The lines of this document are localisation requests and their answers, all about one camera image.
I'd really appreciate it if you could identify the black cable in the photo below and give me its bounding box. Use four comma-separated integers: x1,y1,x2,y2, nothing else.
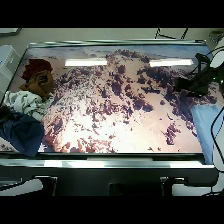
210,105,224,174

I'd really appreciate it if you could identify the silver frame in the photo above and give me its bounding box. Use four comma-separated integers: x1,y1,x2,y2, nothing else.
0,156,220,197

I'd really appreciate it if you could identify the dark blue garment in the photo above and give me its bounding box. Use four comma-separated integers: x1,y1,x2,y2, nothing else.
0,111,46,158

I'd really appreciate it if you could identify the brown garment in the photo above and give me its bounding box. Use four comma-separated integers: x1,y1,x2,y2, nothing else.
18,71,56,101

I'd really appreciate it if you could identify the dark red garment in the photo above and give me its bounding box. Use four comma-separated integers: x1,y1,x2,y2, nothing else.
21,58,54,81

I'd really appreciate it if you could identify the light blue garment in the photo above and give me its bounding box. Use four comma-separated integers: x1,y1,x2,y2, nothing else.
190,103,224,165

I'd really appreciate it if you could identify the black garment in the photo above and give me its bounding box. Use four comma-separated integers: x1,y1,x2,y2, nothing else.
0,104,18,123

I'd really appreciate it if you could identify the white patterned garment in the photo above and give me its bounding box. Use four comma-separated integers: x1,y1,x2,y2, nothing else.
1,89,55,123

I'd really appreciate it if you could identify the white box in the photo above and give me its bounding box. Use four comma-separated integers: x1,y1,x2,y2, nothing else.
0,44,22,98

